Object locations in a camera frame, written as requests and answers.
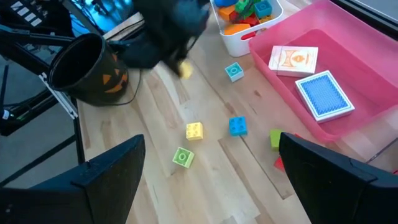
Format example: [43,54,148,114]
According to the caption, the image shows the olive green ring block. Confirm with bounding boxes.
[269,128,284,152]

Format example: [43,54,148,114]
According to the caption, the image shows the small yellow toy block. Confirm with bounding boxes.
[178,60,194,80]

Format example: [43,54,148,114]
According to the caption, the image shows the yellow studded toy block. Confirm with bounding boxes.
[185,121,205,141]

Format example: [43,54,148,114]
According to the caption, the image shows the orange toy block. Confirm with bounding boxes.
[217,5,238,22]

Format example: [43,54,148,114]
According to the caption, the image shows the blue playing card box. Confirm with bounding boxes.
[294,70,356,124]

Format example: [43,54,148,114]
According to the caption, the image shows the black pumpkin bucket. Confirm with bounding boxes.
[48,32,142,108]

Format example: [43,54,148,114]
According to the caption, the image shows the pink plastic bin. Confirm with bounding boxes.
[248,0,398,143]

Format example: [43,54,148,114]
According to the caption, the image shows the white plastic bin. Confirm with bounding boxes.
[210,0,285,58]

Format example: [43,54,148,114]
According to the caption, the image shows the cyan studded toy block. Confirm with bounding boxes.
[228,116,249,138]

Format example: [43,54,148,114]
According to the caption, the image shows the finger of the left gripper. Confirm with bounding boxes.
[169,51,190,77]

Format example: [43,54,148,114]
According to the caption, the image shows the red square toy block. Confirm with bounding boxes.
[229,14,261,26]

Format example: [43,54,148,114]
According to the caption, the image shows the green studded toy block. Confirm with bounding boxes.
[234,0,259,19]

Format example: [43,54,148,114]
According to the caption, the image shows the black aluminium table frame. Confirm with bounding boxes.
[0,71,88,187]

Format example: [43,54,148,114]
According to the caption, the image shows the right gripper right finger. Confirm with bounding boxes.
[279,132,398,224]

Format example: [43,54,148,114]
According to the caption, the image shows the light green ring block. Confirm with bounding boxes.
[172,146,196,169]

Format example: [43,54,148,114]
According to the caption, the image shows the black panel white labels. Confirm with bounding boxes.
[7,0,44,28]

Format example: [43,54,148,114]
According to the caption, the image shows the white square tile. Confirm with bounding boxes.
[267,45,319,78]

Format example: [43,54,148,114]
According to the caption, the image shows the red stepped toy block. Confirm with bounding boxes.
[272,133,304,172]

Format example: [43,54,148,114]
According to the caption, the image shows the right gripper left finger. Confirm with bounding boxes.
[0,134,146,224]

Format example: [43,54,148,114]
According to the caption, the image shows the large orange sloped block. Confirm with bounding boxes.
[223,22,252,36]

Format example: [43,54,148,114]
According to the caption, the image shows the pale teal ring block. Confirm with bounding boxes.
[224,62,245,83]

